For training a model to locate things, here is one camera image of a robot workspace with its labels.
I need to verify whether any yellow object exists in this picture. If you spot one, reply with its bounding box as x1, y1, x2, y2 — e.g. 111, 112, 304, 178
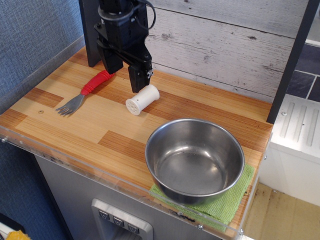
6, 230, 31, 240

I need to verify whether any stainless steel bowl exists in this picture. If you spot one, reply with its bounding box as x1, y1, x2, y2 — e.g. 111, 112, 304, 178
144, 118, 245, 206

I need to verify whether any white ribbed appliance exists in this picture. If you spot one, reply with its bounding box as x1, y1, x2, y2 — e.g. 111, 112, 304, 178
259, 94, 320, 206

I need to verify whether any grey control panel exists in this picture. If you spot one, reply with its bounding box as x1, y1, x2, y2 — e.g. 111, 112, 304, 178
91, 198, 154, 240

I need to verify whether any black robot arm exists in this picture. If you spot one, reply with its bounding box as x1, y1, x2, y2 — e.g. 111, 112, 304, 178
94, 0, 153, 93

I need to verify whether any green cloth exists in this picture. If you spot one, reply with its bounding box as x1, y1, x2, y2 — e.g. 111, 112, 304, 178
149, 164, 255, 231

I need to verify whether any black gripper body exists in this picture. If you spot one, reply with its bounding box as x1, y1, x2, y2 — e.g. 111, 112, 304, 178
94, 2, 152, 66

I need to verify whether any red handled fork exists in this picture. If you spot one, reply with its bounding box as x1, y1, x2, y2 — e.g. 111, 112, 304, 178
56, 70, 115, 116

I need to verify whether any dark right frame post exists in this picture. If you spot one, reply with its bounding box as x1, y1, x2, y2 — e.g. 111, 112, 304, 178
266, 0, 320, 124

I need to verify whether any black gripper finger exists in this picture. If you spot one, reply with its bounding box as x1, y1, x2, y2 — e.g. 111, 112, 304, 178
97, 41, 124, 74
128, 64, 153, 93

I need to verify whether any white salt shaker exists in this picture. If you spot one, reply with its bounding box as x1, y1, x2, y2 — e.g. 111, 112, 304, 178
125, 84, 160, 116

